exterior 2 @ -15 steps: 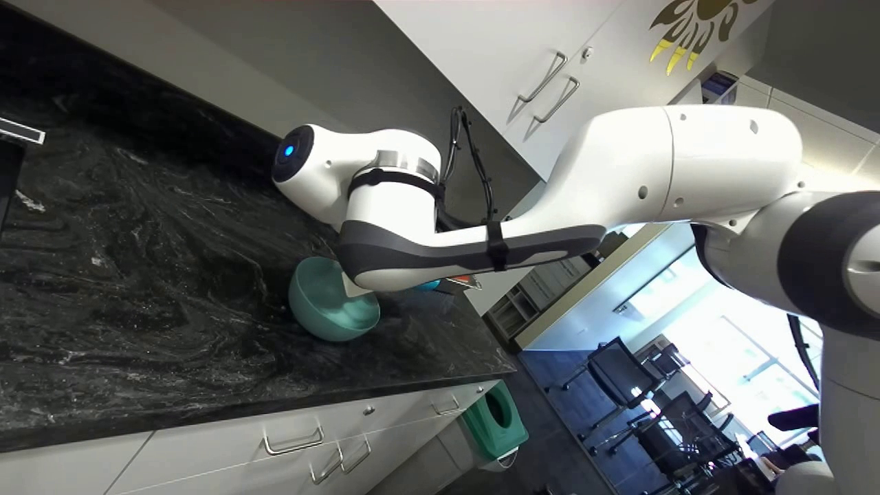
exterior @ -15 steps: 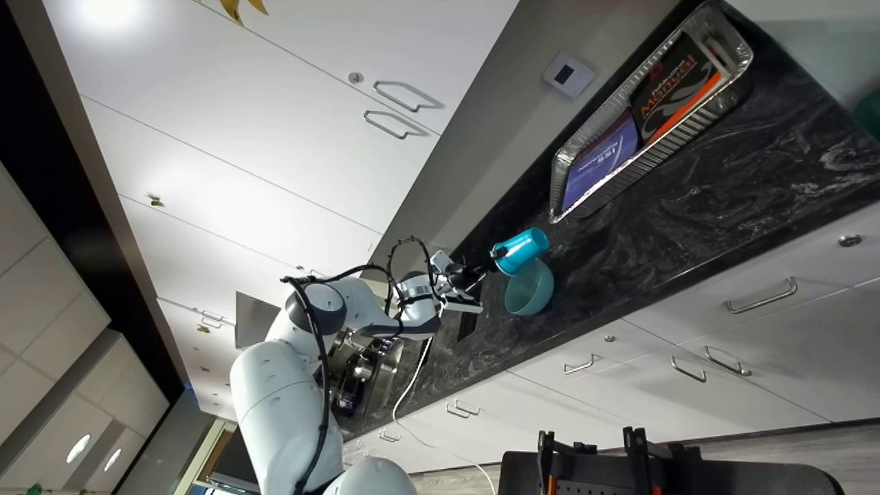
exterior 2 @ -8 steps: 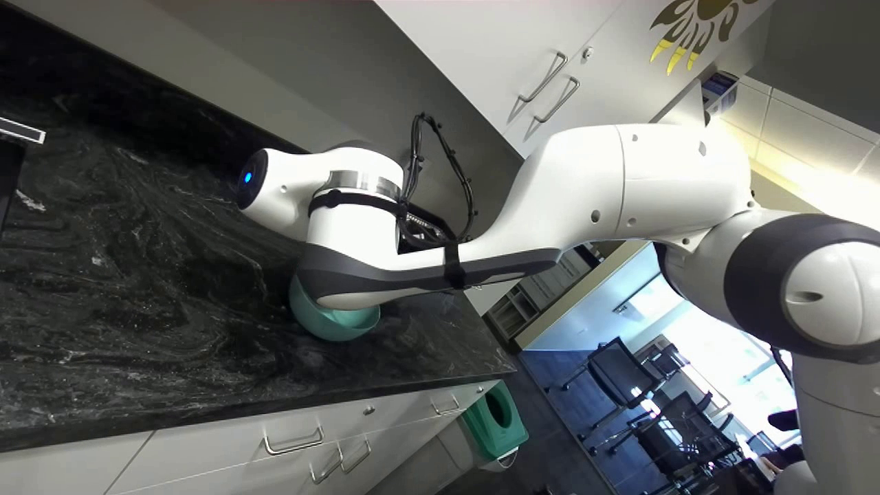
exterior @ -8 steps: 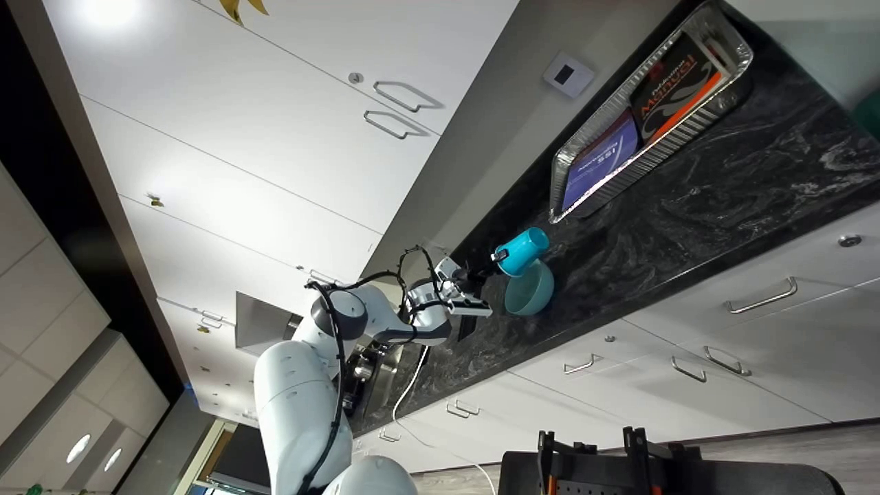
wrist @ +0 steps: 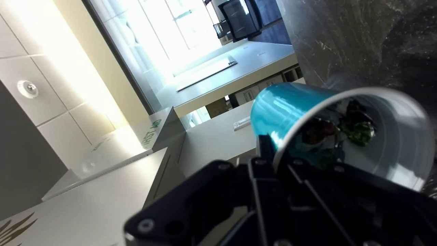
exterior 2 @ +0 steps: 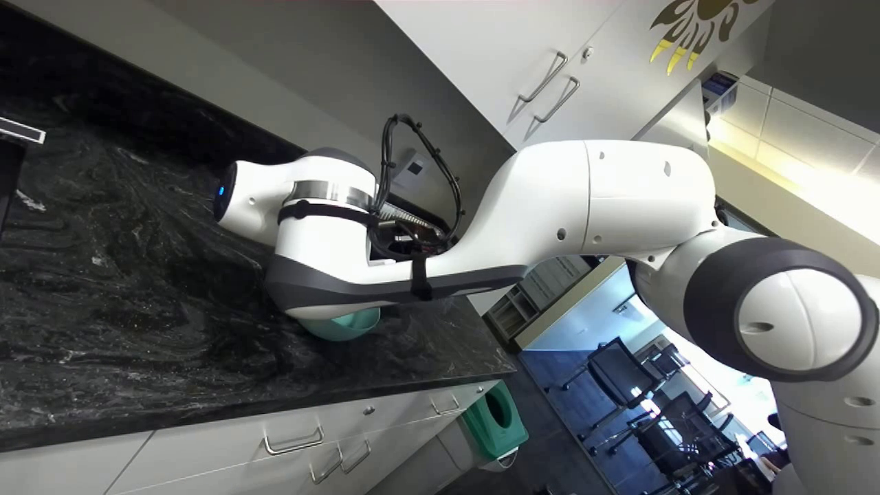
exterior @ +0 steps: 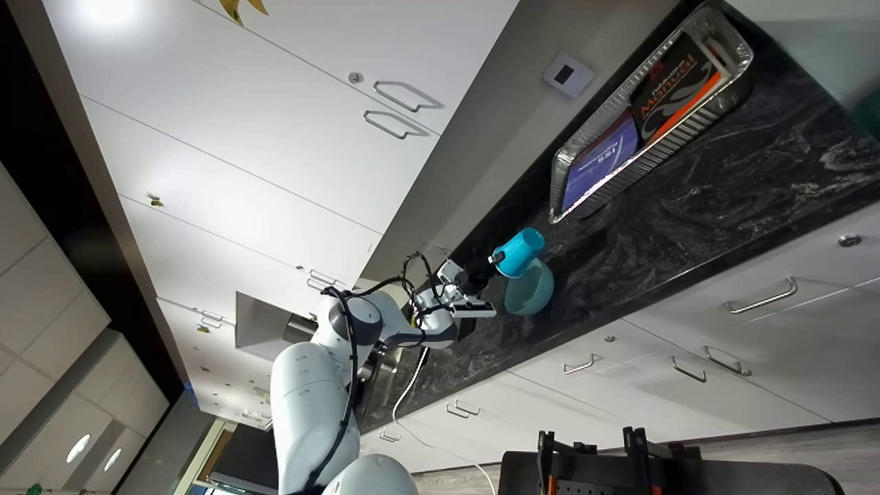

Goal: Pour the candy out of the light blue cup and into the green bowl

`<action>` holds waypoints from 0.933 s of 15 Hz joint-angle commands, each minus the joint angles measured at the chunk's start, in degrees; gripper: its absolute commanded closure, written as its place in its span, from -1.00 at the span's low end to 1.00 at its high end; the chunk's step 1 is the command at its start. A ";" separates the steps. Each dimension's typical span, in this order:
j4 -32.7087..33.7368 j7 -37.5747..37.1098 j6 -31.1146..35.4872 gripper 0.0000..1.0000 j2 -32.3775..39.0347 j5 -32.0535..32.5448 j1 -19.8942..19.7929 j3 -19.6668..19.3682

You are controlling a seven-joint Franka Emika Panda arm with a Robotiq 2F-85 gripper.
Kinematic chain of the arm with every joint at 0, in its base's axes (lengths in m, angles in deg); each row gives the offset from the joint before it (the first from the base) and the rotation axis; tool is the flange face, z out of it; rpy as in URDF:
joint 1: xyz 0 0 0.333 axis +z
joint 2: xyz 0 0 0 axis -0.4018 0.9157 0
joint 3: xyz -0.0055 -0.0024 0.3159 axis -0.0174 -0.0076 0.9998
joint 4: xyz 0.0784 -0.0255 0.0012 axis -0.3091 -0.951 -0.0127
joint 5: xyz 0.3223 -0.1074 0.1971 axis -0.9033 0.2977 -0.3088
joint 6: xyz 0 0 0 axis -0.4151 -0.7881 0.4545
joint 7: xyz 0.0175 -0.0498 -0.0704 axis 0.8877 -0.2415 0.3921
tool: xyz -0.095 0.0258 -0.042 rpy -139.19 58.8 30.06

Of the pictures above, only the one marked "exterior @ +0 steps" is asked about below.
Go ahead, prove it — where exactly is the black flat slab device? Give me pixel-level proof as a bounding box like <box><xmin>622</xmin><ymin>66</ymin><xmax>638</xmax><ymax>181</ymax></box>
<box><xmin>453</xmin><ymin>314</ymin><xmax>486</xmax><ymax>347</ymax></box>

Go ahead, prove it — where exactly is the metal drawer handle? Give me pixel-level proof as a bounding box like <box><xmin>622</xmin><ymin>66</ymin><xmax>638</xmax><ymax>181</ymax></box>
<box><xmin>560</xmin><ymin>352</ymin><xmax>605</xmax><ymax>376</ymax></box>
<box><xmin>724</xmin><ymin>274</ymin><xmax>799</xmax><ymax>318</ymax></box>
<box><xmin>446</xmin><ymin>398</ymin><xmax>483</xmax><ymax>423</ymax></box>

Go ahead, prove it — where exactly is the yellow and black cabinet sticker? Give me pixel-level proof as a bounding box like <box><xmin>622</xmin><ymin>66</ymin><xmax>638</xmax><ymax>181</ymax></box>
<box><xmin>218</xmin><ymin>0</ymin><xmax>268</xmax><ymax>24</ymax></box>

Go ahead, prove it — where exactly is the white power cable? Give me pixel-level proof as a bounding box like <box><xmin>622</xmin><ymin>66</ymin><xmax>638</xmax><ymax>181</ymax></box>
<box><xmin>389</xmin><ymin>343</ymin><xmax>435</xmax><ymax>423</ymax></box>

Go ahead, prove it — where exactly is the green trash bin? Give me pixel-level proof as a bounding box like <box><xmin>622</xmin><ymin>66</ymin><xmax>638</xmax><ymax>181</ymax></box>
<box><xmin>851</xmin><ymin>84</ymin><xmax>880</xmax><ymax>142</ymax></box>

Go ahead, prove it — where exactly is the purple packet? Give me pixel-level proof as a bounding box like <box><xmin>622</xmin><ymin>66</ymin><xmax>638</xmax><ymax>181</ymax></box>
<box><xmin>559</xmin><ymin>113</ymin><xmax>640</xmax><ymax>214</ymax></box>

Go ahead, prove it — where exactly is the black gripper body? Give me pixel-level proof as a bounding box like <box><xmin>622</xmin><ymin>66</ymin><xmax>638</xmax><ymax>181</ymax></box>
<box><xmin>416</xmin><ymin>284</ymin><xmax>469</xmax><ymax>339</ymax></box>

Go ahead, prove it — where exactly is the orange and black packet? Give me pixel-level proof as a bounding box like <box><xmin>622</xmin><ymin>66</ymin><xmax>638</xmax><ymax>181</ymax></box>
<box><xmin>629</xmin><ymin>31</ymin><xmax>725</xmax><ymax>145</ymax></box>

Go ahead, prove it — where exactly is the white wall plate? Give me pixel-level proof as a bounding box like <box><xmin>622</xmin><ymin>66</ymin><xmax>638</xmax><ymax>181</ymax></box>
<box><xmin>541</xmin><ymin>51</ymin><xmax>597</xmax><ymax>102</ymax></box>

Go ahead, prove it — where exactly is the light blue cup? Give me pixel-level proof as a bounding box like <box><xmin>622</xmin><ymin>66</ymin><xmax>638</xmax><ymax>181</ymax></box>
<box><xmin>486</xmin><ymin>225</ymin><xmax>548</xmax><ymax>280</ymax></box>

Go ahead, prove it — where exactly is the small metal cabinet handle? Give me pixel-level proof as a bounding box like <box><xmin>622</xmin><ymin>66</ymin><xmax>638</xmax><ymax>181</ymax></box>
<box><xmin>306</xmin><ymin>269</ymin><xmax>343</xmax><ymax>293</ymax></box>

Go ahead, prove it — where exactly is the metal upper cabinet handle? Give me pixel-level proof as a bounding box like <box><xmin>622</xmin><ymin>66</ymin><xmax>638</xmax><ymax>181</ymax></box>
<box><xmin>361</xmin><ymin>108</ymin><xmax>432</xmax><ymax>142</ymax></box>
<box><xmin>370</xmin><ymin>79</ymin><xmax>446</xmax><ymax>115</ymax></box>

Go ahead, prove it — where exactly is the metal tray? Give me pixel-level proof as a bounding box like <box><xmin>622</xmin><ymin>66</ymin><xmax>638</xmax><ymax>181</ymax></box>
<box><xmin>548</xmin><ymin>3</ymin><xmax>755</xmax><ymax>229</ymax></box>

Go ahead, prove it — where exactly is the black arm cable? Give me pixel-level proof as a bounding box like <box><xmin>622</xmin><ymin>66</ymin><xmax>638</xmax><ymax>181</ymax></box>
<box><xmin>314</xmin><ymin>251</ymin><xmax>442</xmax><ymax>495</ymax></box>

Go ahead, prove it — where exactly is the metal lower door handle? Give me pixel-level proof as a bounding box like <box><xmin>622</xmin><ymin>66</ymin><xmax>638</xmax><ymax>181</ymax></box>
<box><xmin>702</xmin><ymin>343</ymin><xmax>754</xmax><ymax>379</ymax></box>
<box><xmin>667</xmin><ymin>355</ymin><xmax>708</xmax><ymax>385</ymax></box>

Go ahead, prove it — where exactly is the orange and black clamp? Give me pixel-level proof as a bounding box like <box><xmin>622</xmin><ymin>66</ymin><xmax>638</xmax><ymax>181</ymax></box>
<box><xmin>622</xmin><ymin>423</ymin><xmax>680</xmax><ymax>495</ymax></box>
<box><xmin>534</xmin><ymin>427</ymin><xmax>564</xmax><ymax>495</ymax></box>

